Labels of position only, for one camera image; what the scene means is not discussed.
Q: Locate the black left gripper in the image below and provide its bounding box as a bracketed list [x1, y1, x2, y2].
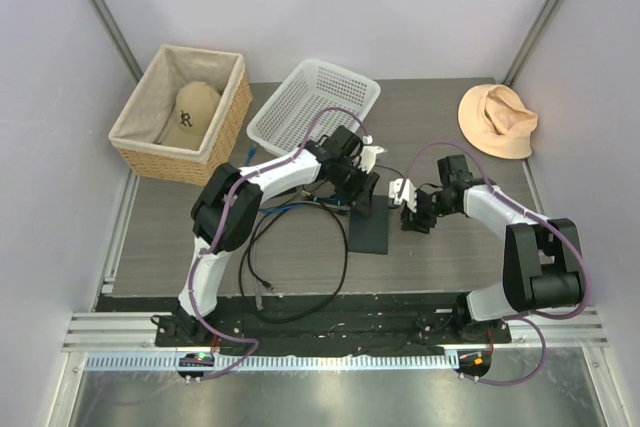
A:
[330, 161, 378, 217]

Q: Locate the black power cable with plug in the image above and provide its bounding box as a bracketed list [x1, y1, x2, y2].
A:
[374, 164, 441, 193]

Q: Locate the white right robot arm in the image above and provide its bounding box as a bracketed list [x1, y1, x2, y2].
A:
[389, 155, 590, 342]

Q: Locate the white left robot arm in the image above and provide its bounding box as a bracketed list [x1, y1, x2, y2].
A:
[173, 126, 386, 346]

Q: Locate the white plastic mesh basket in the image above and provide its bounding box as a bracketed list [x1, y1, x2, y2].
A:
[246, 59, 381, 157]

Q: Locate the peach bucket hat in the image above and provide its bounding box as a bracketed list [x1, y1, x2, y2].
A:
[458, 84, 538, 160]

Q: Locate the beige baseball cap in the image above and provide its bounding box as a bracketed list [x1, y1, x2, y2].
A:
[160, 81, 221, 151]

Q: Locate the wicker basket with liner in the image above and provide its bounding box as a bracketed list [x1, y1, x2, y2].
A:
[109, 44, 253, 186]

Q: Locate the black network switch box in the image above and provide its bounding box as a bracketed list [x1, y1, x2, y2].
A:
[348, 195, 390, 255]

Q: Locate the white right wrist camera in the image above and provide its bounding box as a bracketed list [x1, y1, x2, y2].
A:
[388, 178, 417, 212]

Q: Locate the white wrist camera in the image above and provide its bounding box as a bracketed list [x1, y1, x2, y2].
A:
[388, 178, 417, 212]
[356, 135, 386, 173]

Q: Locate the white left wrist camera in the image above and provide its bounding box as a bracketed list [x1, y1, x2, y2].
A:
[356, 135, 386, 173]

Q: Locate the black ethernet cable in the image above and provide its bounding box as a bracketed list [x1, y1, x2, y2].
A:
[238, 191, 351, 323]

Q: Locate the blue ethernet cable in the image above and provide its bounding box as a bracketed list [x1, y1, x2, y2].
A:
[244, 146, 351, 216]

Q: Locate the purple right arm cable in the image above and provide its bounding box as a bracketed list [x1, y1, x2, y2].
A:
[404, 141, 596, 388]

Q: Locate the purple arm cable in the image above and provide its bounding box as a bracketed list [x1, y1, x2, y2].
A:
[192, 106, 374, 381]
[404, 141, 596, 388]

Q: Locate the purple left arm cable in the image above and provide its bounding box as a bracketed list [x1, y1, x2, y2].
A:
[192, 106, 374, 381]

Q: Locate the grey ethernet cable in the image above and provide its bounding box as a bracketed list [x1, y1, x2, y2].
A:
[249, 241, 266, 311]

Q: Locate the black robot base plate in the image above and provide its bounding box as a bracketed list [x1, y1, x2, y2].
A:
[96, 293, 511, 357]

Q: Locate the white slotted cable duct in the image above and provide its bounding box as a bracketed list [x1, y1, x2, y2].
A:
[84, 351, 459, 374]

